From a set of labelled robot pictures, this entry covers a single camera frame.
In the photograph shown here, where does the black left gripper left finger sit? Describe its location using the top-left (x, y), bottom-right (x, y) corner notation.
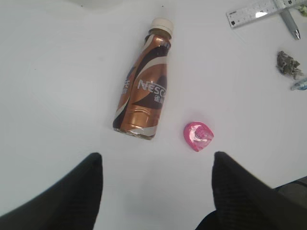
top-left (0, 153), bottom-right (103, 230)

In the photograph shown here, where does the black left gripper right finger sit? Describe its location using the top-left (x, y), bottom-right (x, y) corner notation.
top-left (196, 151), bottom-right (307, 230)

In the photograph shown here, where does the brown Nescafe coffee bottle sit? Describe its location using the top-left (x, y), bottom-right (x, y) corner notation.
top-left (112, 18), bottom-right (174, 140)

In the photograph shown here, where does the small paper ball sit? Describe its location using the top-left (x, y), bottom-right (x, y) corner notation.
top-left (277, 51), bottom-right (304, 80)

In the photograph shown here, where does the pink pencil sharpener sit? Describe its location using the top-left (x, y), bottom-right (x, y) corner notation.
top-left (183, 122), bottom-right (214, 152)

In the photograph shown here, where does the blue and white pen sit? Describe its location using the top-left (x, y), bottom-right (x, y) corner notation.
top-left (291, 78), bottom-right (307, 91)

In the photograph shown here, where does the grey and white pen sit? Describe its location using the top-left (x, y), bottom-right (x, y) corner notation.
top-left (274, 0), bottom-right (301, 40)

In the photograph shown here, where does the clear plastic ruler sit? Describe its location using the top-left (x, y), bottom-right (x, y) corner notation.
top-left (226, 0), bottom-right (307, 29)

